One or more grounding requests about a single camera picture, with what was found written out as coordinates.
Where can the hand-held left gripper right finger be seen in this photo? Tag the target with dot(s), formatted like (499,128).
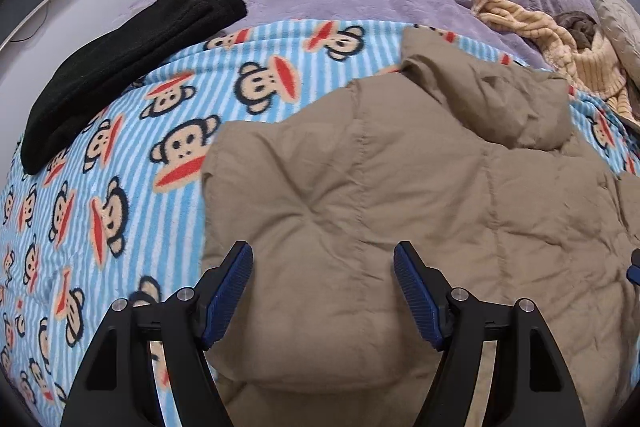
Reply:
(417,292)

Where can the black folded garment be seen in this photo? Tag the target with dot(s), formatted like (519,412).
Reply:
(100,67)

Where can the brown crumpled cloth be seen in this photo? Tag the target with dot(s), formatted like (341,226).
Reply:
(580,24)

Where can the monkey print striped blanket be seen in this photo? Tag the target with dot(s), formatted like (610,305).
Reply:
(150,157)

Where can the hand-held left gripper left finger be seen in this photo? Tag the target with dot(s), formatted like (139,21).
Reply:
(227,287)

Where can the grey patterned pillow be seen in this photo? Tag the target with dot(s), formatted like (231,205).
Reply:
(622,27)

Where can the yellow striped towel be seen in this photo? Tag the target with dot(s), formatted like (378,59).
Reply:
(590,62)

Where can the tan puffer jacket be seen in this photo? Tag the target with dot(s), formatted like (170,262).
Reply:
(400,157)

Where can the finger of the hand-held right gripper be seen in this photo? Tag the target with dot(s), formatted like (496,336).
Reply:
(634,274)

